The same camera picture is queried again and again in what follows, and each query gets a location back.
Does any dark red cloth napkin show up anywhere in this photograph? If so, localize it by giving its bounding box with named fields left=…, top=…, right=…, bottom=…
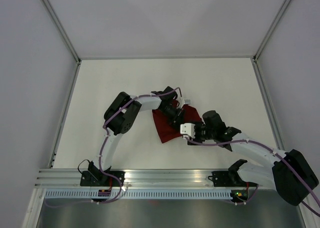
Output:
left=152, top=100, right=202, bottom=144

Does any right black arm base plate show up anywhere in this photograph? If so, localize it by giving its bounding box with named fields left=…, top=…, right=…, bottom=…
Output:
left=211, top=170, right=234, bottom=187

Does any rear aluminium frame bar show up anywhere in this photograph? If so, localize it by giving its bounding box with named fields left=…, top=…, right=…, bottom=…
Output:
left=79, top=54, right=254, bottom=61

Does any aluminium mounting rail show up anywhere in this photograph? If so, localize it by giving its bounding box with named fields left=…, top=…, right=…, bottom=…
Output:
left=34, top=168, right=256, bottom=189

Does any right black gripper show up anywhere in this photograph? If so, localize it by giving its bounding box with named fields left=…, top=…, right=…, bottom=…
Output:
left=187, top=119, right=216, bottom=146

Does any right aluminium frame post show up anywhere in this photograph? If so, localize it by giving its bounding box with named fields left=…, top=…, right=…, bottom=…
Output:
left=252, top=0, right=293, bottom=63

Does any aluminium frame post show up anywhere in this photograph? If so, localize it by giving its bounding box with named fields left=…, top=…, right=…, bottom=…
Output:
left=40, top=0, right=81, bottom=64
left=252, top=0, right=293, bottom=63

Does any white slotted cable duct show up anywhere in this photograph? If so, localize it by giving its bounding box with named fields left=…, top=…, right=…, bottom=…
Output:
left=44, top=189, right=247, bottom=200

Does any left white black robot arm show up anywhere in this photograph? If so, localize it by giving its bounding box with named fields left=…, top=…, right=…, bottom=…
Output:
left=80, top=86, right=191, bottom=187

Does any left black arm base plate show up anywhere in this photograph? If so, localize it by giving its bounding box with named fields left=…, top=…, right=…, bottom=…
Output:
left=80, top=170, right=125, bottom=187

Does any left aluminium frame post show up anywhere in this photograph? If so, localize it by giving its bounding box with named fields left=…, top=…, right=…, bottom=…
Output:
left=40, top=0, right=81, bottom=64

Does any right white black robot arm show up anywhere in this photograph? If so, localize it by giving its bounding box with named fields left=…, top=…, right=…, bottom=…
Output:
left=180, top=110, right=320, bottom=206

